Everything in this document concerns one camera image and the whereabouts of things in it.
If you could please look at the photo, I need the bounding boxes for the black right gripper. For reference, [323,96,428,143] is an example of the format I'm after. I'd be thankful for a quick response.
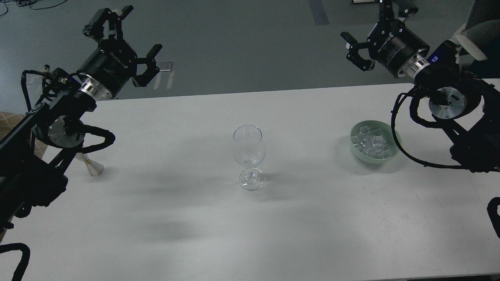
[340,0,430,78]

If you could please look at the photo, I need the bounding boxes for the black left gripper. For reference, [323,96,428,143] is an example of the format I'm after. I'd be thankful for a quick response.
[77,5,163,98]

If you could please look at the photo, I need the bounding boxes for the steel cocktail jigger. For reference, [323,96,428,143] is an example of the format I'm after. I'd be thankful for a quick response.
[75,153,105,177]

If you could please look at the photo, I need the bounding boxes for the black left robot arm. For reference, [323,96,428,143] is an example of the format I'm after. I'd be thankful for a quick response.
[0,5,162,236]

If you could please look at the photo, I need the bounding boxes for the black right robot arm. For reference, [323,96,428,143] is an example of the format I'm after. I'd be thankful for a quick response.
[340,0,499,173]

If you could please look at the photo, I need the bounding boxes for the clear ice cubes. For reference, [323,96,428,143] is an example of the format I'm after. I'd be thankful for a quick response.
[350,124,395,160]

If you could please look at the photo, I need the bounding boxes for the clear wine glass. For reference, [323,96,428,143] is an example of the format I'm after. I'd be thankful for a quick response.
[232,124,266,191]

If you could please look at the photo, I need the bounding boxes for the white grey office chair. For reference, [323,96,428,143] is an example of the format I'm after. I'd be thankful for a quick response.
[452,0,500,78]

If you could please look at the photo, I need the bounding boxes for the green bowl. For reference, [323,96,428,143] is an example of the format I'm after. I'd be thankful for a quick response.
[350,120,400,164]

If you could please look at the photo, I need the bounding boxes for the beige checkered cushion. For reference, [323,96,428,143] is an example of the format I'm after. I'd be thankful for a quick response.
[0,112,47,161]

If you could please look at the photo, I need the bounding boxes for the black floor cables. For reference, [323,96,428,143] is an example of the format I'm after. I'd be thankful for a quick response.
[0,0,69,17]

